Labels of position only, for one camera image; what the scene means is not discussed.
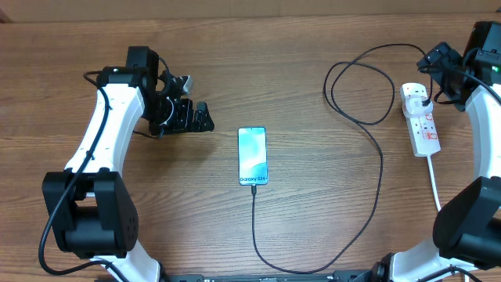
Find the blue Galaxy smartphone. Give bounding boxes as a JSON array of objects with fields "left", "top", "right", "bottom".
[{"left": 237, "top": 127, "right": 269, "bottom": 186}]

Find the white power strip cord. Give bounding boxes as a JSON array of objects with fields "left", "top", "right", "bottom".
[{"left": 425, "top": 154, "right": 443, "bottom": 212}]

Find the white charger plug adapter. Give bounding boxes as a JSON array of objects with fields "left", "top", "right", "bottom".
[{"left": 402, "top": 96, "right": 433, "bottom": 118}]

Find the black USB charger cable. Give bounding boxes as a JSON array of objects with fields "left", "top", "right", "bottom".
[{"left": 250, "top": 43, "right": 434, "bottom": 275}]

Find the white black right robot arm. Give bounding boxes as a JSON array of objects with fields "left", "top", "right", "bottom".
[{"left": 356, "top": 21, "right": 500, "bottom": 281}]

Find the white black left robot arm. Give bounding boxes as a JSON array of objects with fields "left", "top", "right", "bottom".
[{"left": 38, "top": 46, "right": 214, "bottom": 281}]

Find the white power strip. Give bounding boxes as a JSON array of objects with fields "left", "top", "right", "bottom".
[{"left": 399, "top": 82, "right": 441, "bottom": 157}]

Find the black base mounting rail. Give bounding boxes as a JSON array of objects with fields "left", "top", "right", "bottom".
[{"left": 161, "top": 269, "right": 384, "bottom": 282}]

